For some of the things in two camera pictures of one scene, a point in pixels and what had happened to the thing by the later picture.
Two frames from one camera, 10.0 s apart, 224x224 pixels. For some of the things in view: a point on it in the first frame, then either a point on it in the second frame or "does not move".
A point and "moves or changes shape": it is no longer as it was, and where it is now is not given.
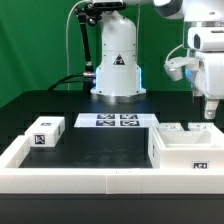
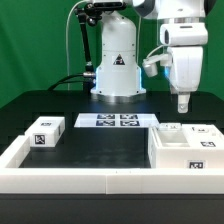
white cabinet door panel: [170, 127] does not move
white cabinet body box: [185, 149] does not move
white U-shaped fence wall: [15, 179] does not move
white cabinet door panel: [201, 126] moves or changes shape
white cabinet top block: [46, 131] does not move
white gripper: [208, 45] → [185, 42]
